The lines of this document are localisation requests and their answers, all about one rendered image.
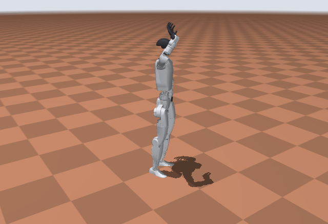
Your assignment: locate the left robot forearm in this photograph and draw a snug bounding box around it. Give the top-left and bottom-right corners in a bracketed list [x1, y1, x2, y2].
[167, 85, 173, 101]

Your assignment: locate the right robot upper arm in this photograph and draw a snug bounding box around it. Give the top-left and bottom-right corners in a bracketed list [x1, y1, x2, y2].
[156, 54, 169, 70]

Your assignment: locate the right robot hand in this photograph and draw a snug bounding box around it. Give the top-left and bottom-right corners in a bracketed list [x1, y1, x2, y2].
[167, 22, 177, 39]

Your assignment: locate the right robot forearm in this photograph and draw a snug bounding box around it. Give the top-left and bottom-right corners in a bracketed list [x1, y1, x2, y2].
[159, 35, 179, 59]

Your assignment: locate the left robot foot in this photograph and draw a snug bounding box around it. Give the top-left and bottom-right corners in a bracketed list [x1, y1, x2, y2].
[159, 160, 174, 166]

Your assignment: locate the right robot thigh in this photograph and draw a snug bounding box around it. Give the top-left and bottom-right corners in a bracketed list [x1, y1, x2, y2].
[153, 105, 169, 146]

